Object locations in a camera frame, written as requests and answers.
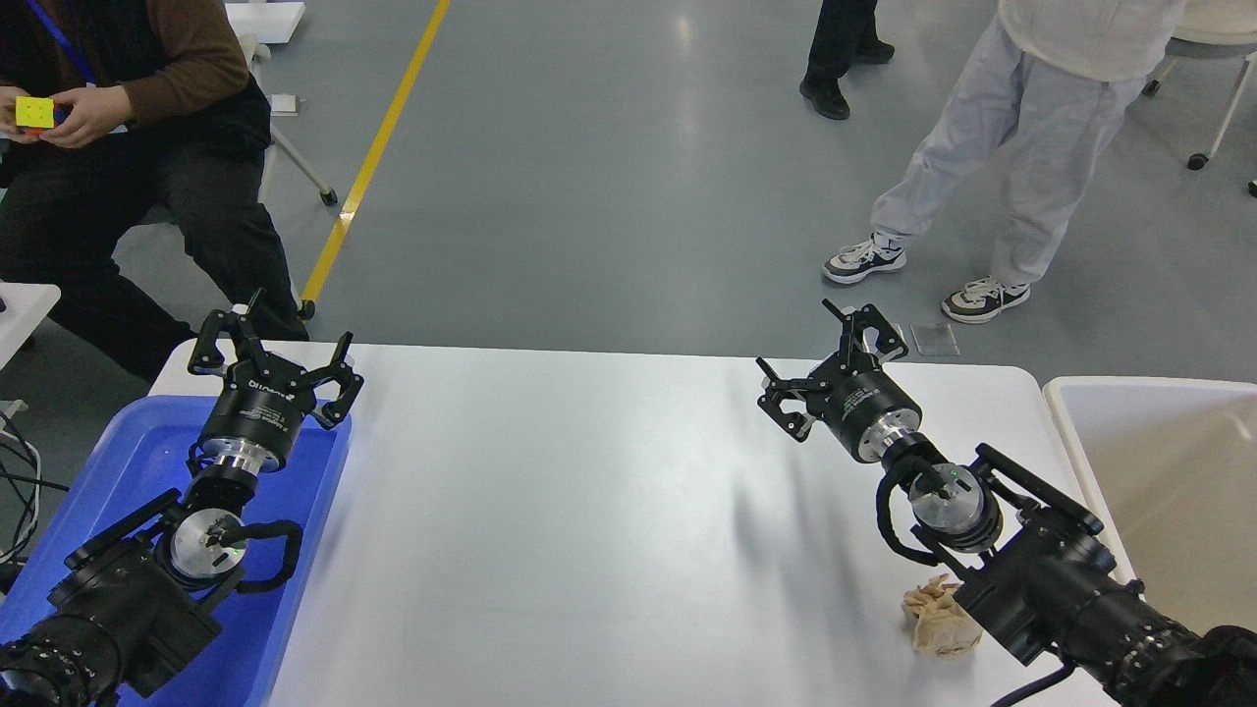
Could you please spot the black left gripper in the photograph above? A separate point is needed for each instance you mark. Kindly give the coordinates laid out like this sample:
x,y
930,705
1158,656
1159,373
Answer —
x,y
255,412

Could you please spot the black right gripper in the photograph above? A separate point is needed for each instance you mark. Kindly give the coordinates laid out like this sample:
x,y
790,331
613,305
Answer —
x,y
860,404

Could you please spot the brown paper ball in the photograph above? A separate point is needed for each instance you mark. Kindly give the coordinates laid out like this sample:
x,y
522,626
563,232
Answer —
x,y
937,624

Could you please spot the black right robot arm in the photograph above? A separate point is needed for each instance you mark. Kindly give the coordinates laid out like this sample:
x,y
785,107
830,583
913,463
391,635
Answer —
x,y
1032,569

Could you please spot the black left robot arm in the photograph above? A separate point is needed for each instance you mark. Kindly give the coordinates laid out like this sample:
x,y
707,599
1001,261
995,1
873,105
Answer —
x,y
136,605

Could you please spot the metal floor plate right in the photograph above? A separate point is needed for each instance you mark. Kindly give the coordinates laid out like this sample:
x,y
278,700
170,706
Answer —
x,y
935,339

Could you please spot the white side table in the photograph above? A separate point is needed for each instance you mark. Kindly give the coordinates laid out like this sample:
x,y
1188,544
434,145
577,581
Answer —
x,y
26,306

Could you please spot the seated person in black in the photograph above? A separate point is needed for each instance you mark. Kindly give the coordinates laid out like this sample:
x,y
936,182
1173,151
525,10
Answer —
x,y
158,106

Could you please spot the grey office chair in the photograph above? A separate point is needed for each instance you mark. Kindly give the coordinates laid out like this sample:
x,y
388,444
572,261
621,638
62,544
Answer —
x,y
256,54

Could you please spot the person in black trousers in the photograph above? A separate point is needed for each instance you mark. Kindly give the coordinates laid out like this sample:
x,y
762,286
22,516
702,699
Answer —
x,y
846,34

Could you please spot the white plastic bin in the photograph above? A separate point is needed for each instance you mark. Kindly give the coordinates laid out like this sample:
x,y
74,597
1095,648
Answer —
x,y
1169,465

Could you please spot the colourful puzzle cube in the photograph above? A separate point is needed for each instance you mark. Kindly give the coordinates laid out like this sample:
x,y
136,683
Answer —
x,y
36,114

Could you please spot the white box on floor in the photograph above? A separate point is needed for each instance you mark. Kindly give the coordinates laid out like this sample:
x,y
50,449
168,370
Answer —
x,y
271,22

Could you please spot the person in white clothes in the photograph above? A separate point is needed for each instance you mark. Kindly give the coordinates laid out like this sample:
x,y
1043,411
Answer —
x,y
1050,82

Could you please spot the white rolling chair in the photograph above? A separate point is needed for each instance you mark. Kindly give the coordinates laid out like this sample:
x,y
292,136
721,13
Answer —
x,y
1210,36

